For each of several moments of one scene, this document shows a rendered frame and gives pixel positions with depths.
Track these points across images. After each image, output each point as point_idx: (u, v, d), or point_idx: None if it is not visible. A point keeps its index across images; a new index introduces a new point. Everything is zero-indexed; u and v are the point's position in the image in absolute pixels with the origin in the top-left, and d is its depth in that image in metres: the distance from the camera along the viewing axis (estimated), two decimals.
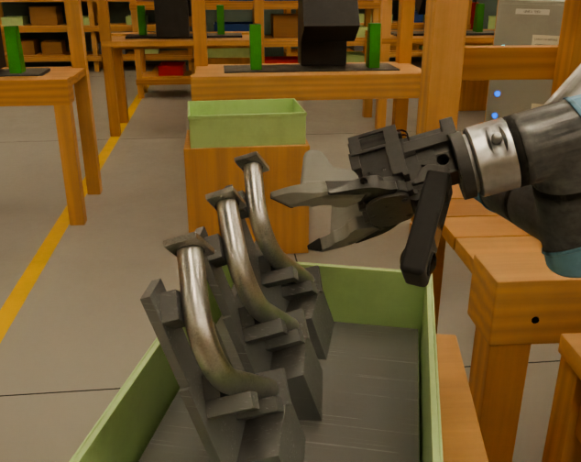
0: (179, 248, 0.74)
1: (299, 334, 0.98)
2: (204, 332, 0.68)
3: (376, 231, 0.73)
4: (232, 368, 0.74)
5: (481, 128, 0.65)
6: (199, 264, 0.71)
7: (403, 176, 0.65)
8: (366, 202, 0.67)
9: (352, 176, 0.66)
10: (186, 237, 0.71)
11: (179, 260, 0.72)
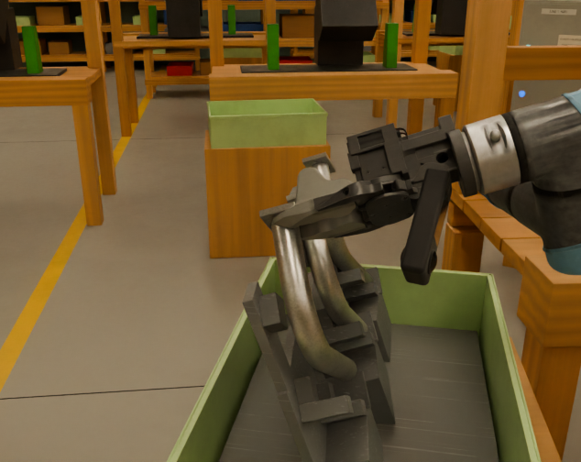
0: (272, 220, 0.71)
1: (371, 336, 0.97)
2: (305, 304, 0.66)
3: (361, 228, 0.72)
4: None
5: (480, 126, 0.65)
6: (296, 236, 0.69)
7: (402, 174, 0.65)
8: (366, 201, 0.67)
9: (345, 184, 0.67)
10: (284, 208, 0.68)
11: (275, 232, 0.70)
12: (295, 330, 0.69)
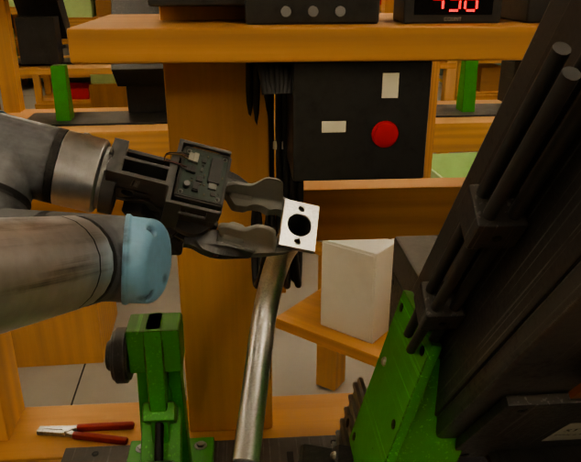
0: (311, 228, 0.69)
1: None
2: None
3: (218, 247, 0.68)
4: (258, 321, 0.77)
5: (94, 136, 0.64)
6: None
7: (177, 170, 0.68)
8: None
9: (234, 184, 0.68)
10: (293, 202, 0.70)
11: (304, 226, 0.71)
12: (281, 288, 0.78)
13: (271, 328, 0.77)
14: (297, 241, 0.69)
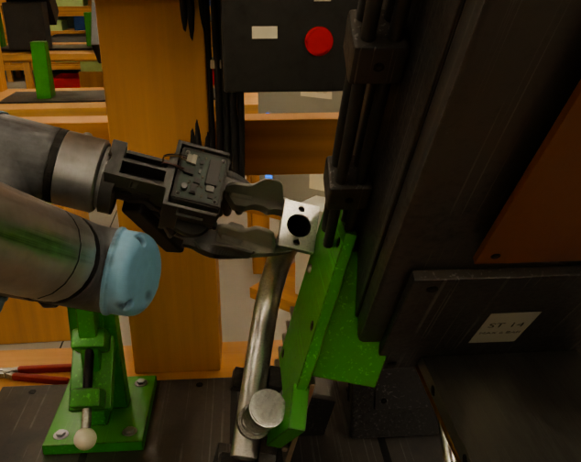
0: (311, 229, 0.69)
1: None
2: None
3: (218, 247, 0.68)
4: (259, 318, 0.77)
5: (94, 137, 0.64)
6: None
7: None
8: None
9: (233, 184, 0.68)
10: (293, 202, 0.70)
11: (304, 226, 0.71)
12: (283, 286, 0.79)
13: (272, 326, 0.78)
14: (296, 242, 0.69)
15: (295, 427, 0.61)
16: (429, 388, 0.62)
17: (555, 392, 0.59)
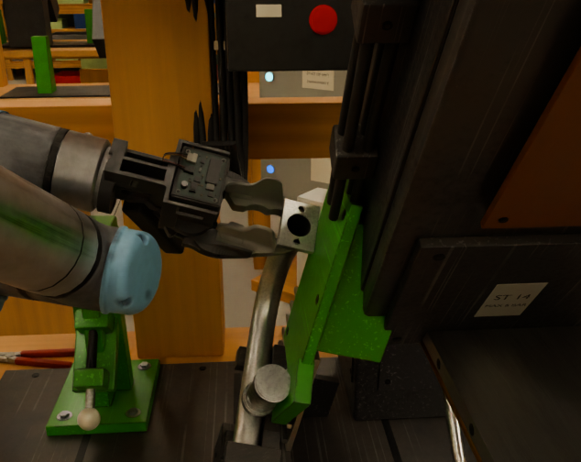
0: (311, 228, 0.69)
1: None
2: None
3: (218, 247, 0.68)
4: (258, 320, 0.77)
5: (94, 136, 0.64)
6: None
7: None
8: None
9: (233, 184, 0.68)
10: (293, 202, 0.70)
11: (304, 226, 0.71)
12: (282, 288, 0.78)
13: (271, 328, 0.77)
14: (296, 242, 0.69)
15: (301, 401, 0.61)
16: (434, 361, 0.62)
17: (562, 365, 0.59)
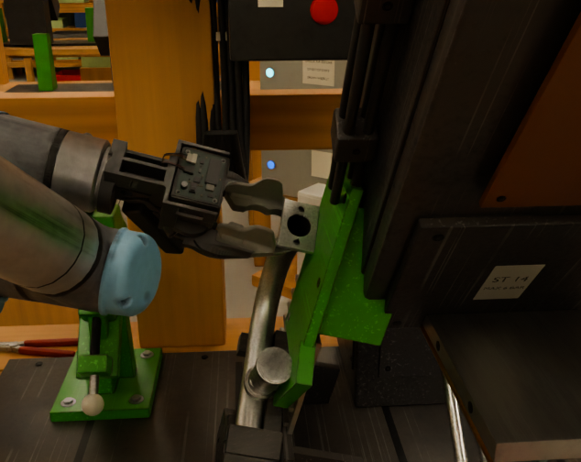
0: (311, 229, 0.69)
1: None
2: None
3: (218, 247, 0.68)
4: (258, 319, 0.77)
5: (94, 137, 0.64)
6: None
7: None
8: None
9: (233, 184, 0.68)
10: (293, 202, 0.70)
11: (304, 226, 0.71)
12: (282, 287, 0.78)
13: (271, 327, 0.77)
14: (296, 242, 0.69)
15: (302, 382, 0.62)
16: (434, 344, 0.63)
17: (559, 346, 0.60)
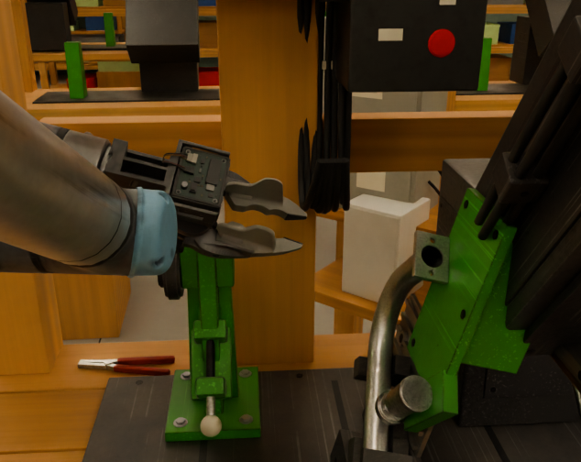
0: (443, 259, 0.71)
1: None
2: (389, 280, 0.80)
3: (218, 247, 0.68)
4: (378, 344, 0.80)
5: (94, 136, 0.64)
6: (411, 256, 0.74)
7: None
8: None
9: (234, 184, 0.68)
10: (424, 233, 0.72)
11: (433, 257, 0.73)
12: (400, 313, 0.81)
13: (390, 352, 0.80)
14: (429, 272, 0.71)
15: (449, 411, 0.64)
16: (575, 373, 0.65)
17: None
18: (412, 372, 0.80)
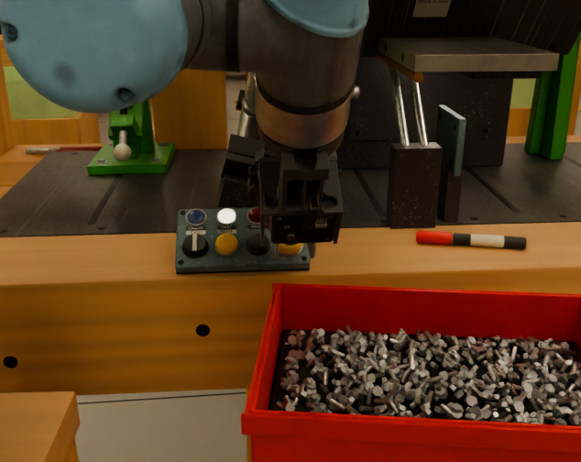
0: None
1: None
2: None
3: None
4: None
5: (346, 117, 0.50)
6: None
7: (332, 160, 0.59)
8: None
9: None
10: None
11: None
12: None
13: None
14: None
15: None
16: (383, 50, 0.84)
17: (474, 42, 0.81)
18: None
